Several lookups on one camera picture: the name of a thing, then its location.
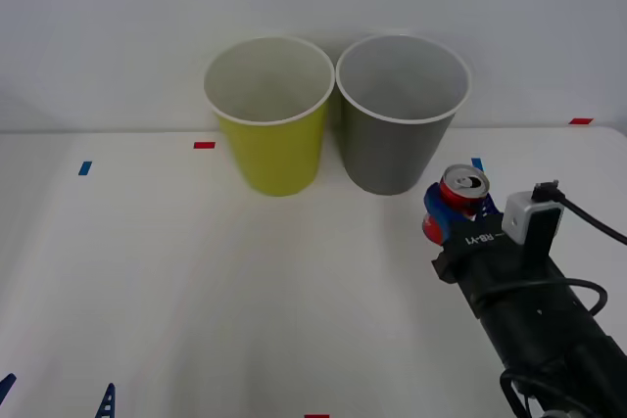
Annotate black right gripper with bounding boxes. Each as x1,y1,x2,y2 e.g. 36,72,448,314
423,182,565,317

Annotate red and blue drink can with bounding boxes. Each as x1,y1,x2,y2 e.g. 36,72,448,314
421,163,492,246

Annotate grey plastic waste bin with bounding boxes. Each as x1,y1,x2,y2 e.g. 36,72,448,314
335,34,473,197

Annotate yellow-green plastic waste bin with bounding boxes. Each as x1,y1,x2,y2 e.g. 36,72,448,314
203,35,337,198

